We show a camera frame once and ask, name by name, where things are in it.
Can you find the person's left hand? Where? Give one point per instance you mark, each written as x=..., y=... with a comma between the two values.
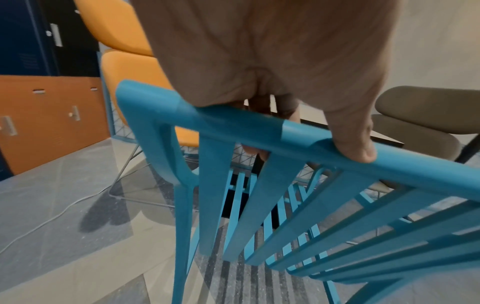
x=270, y=50

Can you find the blue slatted plastic chair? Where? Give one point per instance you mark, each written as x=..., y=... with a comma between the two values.
x=232, y=121

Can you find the orange upholstered chair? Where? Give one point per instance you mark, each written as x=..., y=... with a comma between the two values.
x=123, y=74

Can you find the taupe upholstered chair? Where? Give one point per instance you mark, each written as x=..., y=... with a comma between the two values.
x=420, y=127

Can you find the orange locker cabinet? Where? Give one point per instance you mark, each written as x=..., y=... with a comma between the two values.
x=45, y=124

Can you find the dark blue locker cabinet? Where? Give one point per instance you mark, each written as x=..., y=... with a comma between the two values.
x=22, y=35

